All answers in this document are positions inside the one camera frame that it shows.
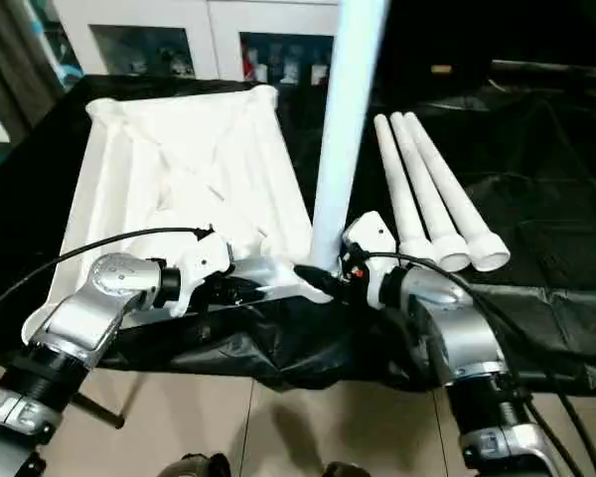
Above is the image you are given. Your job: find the white plastic table leg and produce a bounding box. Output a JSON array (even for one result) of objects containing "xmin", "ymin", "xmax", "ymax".
[
  {"xmin": 389, "ymin": 112, "xmax": 473, "ymax": 272},
  {"xmin": 308, "ymin": 0, "xmax": 391, "ymax": 271},
  {"xmin": 404, "ymin": 111, "xmax": 512, "ymax": 272},
  {"xmin": 372, "ymin": 114, "xmax": 436, "ymax": 264}
]

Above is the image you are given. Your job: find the black left robot foot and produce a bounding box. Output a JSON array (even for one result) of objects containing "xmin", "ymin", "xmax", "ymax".
[{"xmin": 159, "ymin": 452, "xmax": 231, "ymax": 477}]

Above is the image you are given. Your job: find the black robot foot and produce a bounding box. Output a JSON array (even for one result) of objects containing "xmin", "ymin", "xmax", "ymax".
[
  {"xmin": 323, "ymin": 460, "xmax": 373, "ymax": 477},
  {"xmin": 159, "ymin": 452, "xmax": 231, "ymax": 477}
]

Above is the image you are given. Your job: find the black right robot foot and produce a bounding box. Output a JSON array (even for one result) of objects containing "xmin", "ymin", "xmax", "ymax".
[{"xmin": 323, "ymin": 460, "xmax": 373, "ymax": 477}]

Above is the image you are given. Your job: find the black table mat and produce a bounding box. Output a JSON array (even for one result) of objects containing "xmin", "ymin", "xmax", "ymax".
[{"xmin": 0, "ymin": 75, "xmax": 596, "ymax": 398}]

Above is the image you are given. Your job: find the white display cabinet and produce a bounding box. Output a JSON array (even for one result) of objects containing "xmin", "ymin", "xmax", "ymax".
[{"xmin": 50, "ymin": 0, "xmax": 341, "ymax": 85}]

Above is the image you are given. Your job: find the black cabinet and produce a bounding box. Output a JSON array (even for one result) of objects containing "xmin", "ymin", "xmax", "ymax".
[{"xmin": 377, "ymin": 0, "xmax": 596, "ymax": 85}]

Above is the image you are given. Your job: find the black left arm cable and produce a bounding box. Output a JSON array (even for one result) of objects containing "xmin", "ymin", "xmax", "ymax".
[{"xmin": 0, "ymin": 227, "xmax": 215, "ymax": 324}]

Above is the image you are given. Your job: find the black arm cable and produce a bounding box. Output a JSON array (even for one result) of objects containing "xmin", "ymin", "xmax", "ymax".
[
  {"xmin": 0, "ymin": 227, "xmax": 215, "ymax": 324},
  {"xmin": 363, "ymin": 253, "xmax": 596, "ymax": 477}
]

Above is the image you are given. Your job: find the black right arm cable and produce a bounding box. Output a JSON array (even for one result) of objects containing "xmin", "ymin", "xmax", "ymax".
[{"xmin": 363, "ymin": 253, "xmax": 596, "ymax": 477}]

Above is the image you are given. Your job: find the black table frame leg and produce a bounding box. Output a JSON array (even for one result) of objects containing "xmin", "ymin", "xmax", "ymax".
[{"xmin": 74, "ymin": 393, "xmax": 128, "ymax": 430}]

